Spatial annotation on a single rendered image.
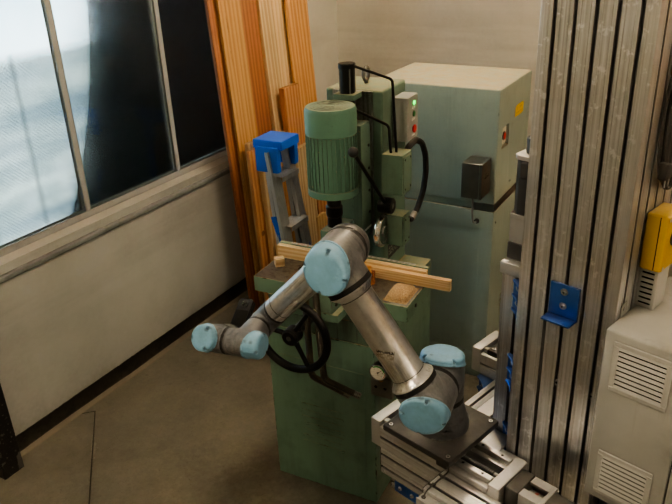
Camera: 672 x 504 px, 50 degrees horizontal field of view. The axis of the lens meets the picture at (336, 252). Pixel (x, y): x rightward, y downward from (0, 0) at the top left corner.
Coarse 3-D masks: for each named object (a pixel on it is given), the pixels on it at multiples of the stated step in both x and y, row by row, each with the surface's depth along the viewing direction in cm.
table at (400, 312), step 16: (272, 272) 261; (288, 272) 260; (256, 288) 261; (272, 288) 257; (384, 288) 246; (384, 304) 238; (400, 304) 236; (416, 304) 241; (336, 320) 237; (400, 320) 237
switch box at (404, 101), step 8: (400, 96) 255; (408, 96) 254; (416, 96) 258; (400, 104) 254; (408, 104) 253; (416, 104) 259; (400, 112) 255; (408, 112) 254; (416, 112) 261; (400, 120) 256; (408, 120) 255; (416, 120) 262; (400, 128) 257; (408, 128) 257; (400, 136) 259; (408, 136) 258
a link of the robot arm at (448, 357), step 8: (440, 344) 187; (424, 352) 183; (432, 352) 183; (440, 352) 183; (448, 352) 183; (456, 352) 183; (424, 360) 181; (432, 360) 179; (440, 360) 179; (448, 360) 179; (456, 360) 179; (464, 360) 182; (440, 368) 178; (448, 368) 179; (456, 368) 180; (464, 368) 183; (456, 376) 179; (464, 376) 184; (456, 384) 177; (456, 400) 184
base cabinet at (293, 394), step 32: (416, 320) 285; (288, 352) 266; (352, 352) 252; (416, 352) 292; (288, 384) 273; (352, 384) 258; (288, 416) 280; (320, 416) 272; (352, 416) 264; (288, 448) 288; (320, 448) 279; (352, 448) 271; (320, 480) 287; (352, 480) 278; (384, 480) 281
